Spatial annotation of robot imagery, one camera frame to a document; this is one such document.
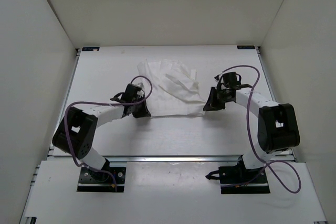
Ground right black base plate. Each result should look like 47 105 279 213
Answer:
205 156 270 195

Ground left blue corner label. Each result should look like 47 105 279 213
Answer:
81 47 100 51

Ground white skirt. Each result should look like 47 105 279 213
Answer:
137 59 205 118

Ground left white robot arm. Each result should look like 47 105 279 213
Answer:
52 83 151 181

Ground blue corner label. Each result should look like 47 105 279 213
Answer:
81 47 100 51
237 45 255 50

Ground right blue corner label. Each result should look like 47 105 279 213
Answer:
237 45 255 50

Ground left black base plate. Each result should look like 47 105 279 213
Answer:
77 166 127 193

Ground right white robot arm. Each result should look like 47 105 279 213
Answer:
203 72 300 183

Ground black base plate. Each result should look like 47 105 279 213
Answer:
205 156 270 195
77 166 127 193

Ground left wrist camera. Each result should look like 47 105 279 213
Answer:
135 82 145 90

